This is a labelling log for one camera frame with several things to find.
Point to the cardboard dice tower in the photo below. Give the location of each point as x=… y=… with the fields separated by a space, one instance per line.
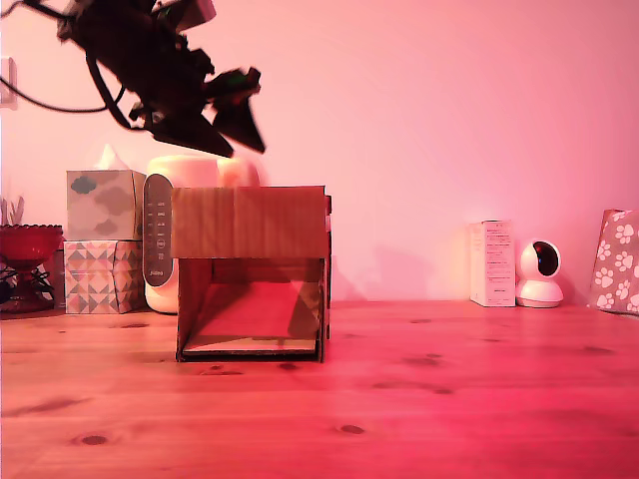
x=249 y=224

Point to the cream electric kettle appliance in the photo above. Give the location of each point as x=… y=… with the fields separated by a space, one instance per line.
x=190 y=172

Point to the white paper tissue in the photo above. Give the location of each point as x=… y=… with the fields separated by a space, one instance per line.
x=111 y=159

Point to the cloud print tissue box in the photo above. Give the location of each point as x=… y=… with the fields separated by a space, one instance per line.
x=102 y=204

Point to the triangle pattern tissue box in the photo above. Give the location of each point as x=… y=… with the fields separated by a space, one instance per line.
x=100 y=277

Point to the pale striped stalks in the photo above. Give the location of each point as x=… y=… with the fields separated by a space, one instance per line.
x=12 y=212

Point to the small dark grey box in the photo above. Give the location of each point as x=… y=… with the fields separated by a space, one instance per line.
x=60 y=279

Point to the red glass footed bowl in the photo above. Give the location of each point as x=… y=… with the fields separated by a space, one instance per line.
x=27 y=244

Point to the white printed carton box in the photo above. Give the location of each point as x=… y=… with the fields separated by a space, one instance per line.
x=494 y=264

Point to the paw print bag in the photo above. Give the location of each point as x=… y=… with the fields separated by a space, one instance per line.
x=616 y=264

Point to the white wall plate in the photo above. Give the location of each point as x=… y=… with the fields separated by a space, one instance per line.
x=9 y=80

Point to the small white round camera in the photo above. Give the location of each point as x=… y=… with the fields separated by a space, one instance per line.
x=536 y=292

